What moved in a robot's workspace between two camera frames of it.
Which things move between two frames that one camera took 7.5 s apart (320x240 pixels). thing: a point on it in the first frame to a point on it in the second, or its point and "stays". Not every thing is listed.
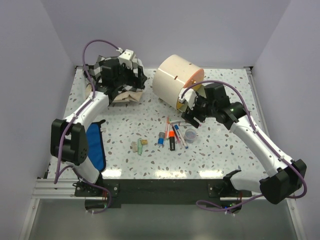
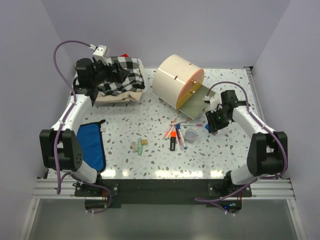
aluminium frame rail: x=46 y=188 stays
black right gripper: x=190 y=119 to x=214 y=126
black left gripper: x=138 y=81 to x=120 y=74
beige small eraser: x=134 y=146 stays
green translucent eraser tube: x=140 y=146 stays
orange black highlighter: x=172 y=140 stays
